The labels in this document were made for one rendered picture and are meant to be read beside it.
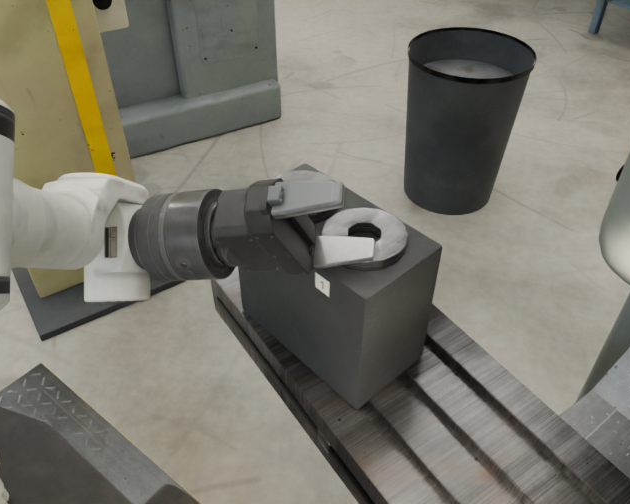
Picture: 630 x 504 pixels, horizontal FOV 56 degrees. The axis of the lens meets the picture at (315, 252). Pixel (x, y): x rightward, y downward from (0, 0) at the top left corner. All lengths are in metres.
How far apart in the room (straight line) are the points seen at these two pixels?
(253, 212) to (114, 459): 0.94
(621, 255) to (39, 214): 0.39
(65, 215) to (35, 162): 1.49
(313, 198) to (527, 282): 1.88
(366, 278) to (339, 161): 2.26
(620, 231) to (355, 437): 0.45
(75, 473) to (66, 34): 1.20
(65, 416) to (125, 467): 0.20
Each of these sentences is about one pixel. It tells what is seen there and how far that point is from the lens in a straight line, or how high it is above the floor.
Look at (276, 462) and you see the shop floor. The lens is 1.76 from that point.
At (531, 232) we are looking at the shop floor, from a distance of 2.56.
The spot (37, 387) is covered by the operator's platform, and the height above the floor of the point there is 0.40.
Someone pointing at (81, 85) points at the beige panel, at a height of 0.75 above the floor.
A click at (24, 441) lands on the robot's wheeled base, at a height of 0.57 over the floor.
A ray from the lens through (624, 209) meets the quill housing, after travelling 0.32.
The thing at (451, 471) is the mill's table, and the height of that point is 0.94.
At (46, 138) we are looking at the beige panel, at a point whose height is 0.61.
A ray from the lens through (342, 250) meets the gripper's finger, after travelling 0.58.
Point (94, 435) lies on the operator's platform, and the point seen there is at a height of 0.40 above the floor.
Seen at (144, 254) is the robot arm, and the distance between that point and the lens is 0.58.
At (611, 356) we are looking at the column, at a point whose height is 0.80.
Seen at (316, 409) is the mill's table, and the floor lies 0.93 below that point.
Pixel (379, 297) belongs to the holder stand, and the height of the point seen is 1.11.
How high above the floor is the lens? 1.53
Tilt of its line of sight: 41 degrees down
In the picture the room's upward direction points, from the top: straight up
